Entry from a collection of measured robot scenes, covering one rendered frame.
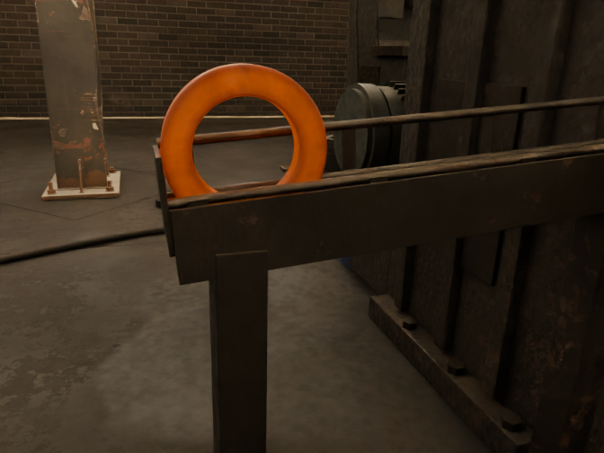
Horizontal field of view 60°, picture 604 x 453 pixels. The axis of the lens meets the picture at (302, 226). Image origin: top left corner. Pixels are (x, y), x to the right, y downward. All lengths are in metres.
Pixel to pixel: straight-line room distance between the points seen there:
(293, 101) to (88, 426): 0.92
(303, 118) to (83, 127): 2.58
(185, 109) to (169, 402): 0.87
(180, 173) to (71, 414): 0.86
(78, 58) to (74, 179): 0.65
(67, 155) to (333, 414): 2.29
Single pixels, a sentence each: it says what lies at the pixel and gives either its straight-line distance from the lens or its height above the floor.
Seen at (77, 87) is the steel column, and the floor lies 0.58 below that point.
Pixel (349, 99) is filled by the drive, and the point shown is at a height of 0.62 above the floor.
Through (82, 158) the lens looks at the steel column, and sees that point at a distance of 3.13.
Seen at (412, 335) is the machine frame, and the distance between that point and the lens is 1.45.
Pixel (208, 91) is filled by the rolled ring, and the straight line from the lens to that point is 0.56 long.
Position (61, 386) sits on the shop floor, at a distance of 1.43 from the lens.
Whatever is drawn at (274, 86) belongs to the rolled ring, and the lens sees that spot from 0.57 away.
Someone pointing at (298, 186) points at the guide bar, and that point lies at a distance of 0.57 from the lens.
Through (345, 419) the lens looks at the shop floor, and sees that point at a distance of 1.25.
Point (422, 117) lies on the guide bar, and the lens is 0.72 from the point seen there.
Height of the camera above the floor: 0.77
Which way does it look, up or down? 18 degrees down
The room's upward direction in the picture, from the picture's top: 2 degrees clockwise
